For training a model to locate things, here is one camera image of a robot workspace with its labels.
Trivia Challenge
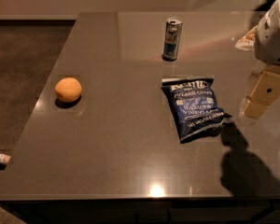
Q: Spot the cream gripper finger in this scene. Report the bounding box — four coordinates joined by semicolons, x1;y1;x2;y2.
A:
240;65;280;119
235;26;258;51

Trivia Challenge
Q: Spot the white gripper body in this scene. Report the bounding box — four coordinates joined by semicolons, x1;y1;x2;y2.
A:
254;0;280;66

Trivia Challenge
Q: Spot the silver blue redbull can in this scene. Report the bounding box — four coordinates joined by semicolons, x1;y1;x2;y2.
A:
162;17;183;61

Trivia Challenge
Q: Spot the blue potato chips bag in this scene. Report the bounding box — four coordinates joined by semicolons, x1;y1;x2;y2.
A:
161;77;233;144

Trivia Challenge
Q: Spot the orange fruit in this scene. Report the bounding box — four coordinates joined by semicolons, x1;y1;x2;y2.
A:
55;77;82;103

